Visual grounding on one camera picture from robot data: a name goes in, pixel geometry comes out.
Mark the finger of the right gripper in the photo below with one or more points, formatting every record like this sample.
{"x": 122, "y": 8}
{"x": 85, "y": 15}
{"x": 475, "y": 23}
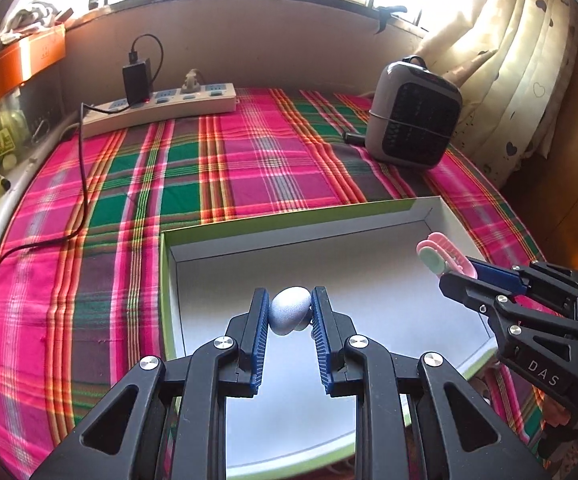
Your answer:
{"x": 474, "y": 292}
{"x": 504, "y": 274}

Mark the grey black space heater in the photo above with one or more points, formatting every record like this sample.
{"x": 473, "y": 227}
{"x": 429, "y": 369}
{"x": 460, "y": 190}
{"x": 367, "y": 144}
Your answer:
{"x": 412, "y": 116}

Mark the orange box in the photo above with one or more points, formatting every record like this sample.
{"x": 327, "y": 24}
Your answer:
{"x": 24, "y": 59}

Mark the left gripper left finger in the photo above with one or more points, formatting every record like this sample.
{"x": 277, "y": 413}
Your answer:
{"x": 167, "y": 419}

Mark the white power strip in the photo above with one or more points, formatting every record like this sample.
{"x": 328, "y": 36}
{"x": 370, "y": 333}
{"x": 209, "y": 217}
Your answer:
{"x": 164, "y": 105}

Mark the black power adapter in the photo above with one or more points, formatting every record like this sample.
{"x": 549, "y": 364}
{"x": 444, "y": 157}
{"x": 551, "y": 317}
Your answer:
{"x": 137, "y": 79}

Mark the pink green nail clipper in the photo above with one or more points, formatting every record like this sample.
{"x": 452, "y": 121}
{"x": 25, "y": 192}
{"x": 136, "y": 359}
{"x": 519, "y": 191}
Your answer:
{"x": 440, "y": 255}

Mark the pink green plaid cloth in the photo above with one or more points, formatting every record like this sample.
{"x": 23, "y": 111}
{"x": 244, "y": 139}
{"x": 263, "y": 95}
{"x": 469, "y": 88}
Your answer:
{"x": 79, "y": 276}

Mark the white green cardboard box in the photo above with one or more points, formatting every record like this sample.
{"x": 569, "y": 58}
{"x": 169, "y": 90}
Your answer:
{"x": 358, "y": 260}

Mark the beige plug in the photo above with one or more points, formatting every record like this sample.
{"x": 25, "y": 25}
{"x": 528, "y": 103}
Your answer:
{"x": 192, "y": 82}

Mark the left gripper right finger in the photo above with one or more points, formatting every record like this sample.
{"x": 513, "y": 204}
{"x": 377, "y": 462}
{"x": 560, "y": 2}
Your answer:
{"x": 413, "y": 412}

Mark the cream heart print curtain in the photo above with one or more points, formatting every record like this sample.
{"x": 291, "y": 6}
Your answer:
{"x": 512, "y": 61}

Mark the black window latch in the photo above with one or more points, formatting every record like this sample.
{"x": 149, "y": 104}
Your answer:
{"x": 385, "y": 13}

